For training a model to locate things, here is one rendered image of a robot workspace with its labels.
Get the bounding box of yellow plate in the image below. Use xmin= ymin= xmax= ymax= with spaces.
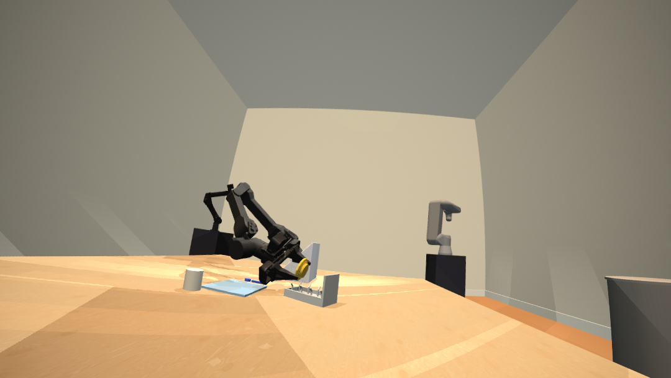
xmin=294 ymin=258 xmax=309 ymax=281

